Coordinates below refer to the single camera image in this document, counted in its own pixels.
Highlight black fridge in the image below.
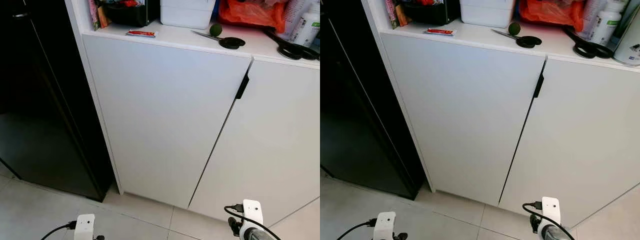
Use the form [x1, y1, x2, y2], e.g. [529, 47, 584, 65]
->
[0, 0, 117, 203]
[320, 0, 429, 200]

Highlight white cabinet door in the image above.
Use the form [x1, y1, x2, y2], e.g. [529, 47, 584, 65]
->
[188, 57, 321, 229]
[499, 56, 640, 229]
[380, 32, 548, 206]
[82, 33, 253, 210]

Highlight white cabinet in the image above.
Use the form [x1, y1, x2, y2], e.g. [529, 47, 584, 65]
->
[361, 0, 640, 229]
[65, 0, 321, 229]

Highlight small black scissors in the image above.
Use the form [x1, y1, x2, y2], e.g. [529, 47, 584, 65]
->
[190, 30, 246, 50]
[491, 28, 543, 49]

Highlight large black scissors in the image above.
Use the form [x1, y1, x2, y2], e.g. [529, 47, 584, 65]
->
[563, 27, 615, 60]
[262, 27, 321, 62]

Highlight white bottle dark print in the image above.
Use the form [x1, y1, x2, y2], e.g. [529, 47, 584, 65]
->
[613, 19, 640, 66]

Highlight white bottle green label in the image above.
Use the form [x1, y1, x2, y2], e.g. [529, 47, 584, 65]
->
[290, 3, 321, 49]
[589, 0, 624, 46]

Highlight orange plastic bag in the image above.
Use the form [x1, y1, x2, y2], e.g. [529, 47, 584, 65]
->
[218, 0, 289, 34]
[518, 0, 586, 32]

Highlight white plastic box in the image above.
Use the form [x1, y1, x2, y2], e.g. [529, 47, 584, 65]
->
[160, 0, 217, 30]
[459, 0, 516, 28]

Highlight white bottle grey text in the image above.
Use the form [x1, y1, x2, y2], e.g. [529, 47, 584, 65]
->
[278, 0, 314, 41]
[579, 0, 609, 38]

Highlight upright colourful packets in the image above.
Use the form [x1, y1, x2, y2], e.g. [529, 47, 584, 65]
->
[88, 0, 112, 31]
[383, 0, 409, 30]

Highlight black container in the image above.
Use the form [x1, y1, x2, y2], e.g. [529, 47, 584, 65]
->
[400, 0, 459, 26]
[97, 0, 160, 28]

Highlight black cabinet door handle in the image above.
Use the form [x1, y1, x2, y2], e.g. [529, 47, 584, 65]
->
[533, 73, 546, 99]
[235, 73, 250, 100]

